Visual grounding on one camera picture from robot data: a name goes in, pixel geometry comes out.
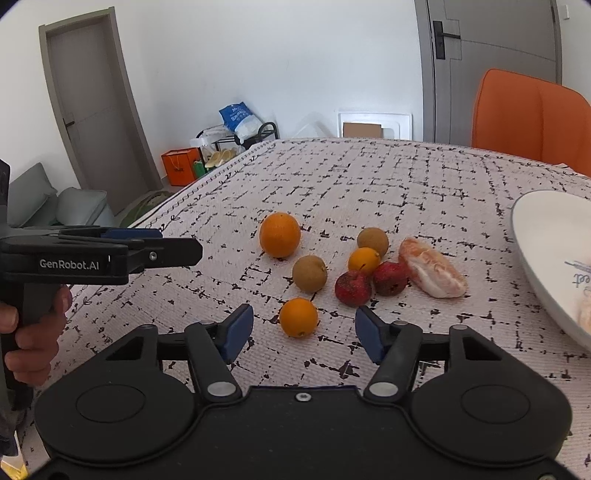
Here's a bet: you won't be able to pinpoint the grey sofa cushion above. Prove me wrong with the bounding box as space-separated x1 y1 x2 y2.
7 162 58 227
55 187 108 227

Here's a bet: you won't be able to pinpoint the large orange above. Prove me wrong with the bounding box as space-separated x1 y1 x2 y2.
259 212 302 258

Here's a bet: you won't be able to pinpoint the small red fruit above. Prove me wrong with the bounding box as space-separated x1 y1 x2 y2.
372 261 409 296

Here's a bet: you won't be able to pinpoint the plain grey door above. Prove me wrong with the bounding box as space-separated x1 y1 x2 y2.
38 8 163 217

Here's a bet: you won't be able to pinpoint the small orange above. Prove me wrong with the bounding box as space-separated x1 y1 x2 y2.
348 247 382 276
279 298 319 339

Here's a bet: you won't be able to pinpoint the white foam packaging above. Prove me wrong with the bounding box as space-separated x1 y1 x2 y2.
337 109 413 140

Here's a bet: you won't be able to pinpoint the dark brown round fruit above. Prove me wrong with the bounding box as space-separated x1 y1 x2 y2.
334 271 373 308

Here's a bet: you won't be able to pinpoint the pale yellow slippers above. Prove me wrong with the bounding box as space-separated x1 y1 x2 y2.
205 148 236 168

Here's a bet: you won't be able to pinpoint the peeled pomelo segment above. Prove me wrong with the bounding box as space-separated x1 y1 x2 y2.
398 237 468 298

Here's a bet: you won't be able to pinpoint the black door handle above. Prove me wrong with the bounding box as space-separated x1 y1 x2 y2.
433 21 462 60

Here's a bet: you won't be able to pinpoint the orange chair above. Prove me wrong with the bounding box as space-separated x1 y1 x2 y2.
471 68 591 177

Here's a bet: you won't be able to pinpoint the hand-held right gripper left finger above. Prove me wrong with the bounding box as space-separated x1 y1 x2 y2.
95 304 254 404

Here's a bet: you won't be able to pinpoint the blue and white bag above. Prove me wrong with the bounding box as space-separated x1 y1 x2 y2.
218 102 262 144

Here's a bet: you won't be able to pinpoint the grey door with black handle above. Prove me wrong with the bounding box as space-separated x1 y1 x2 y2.
414 0 565 144

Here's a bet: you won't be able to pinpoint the brown cardboard piece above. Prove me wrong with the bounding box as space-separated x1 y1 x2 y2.
342 123 383 138

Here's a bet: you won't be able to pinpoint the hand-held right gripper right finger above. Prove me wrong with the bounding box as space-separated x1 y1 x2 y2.
355 305 509 401

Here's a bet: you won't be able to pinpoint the green cloth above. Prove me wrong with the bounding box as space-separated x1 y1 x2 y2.
117 191 171 227

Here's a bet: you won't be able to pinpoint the person's left hand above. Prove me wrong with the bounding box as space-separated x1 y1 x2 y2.
0 285 73 386

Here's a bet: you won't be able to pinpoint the white plate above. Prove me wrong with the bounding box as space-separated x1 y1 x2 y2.
510 189 591 352

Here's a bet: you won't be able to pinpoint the black metal rack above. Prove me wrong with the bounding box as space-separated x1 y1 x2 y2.
196 122 279 160

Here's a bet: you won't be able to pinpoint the orange paper bag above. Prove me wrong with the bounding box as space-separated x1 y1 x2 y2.
161 148 204 186

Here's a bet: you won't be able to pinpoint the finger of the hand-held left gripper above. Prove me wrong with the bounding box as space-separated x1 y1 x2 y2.
124 237 204 274
99 225 163 241

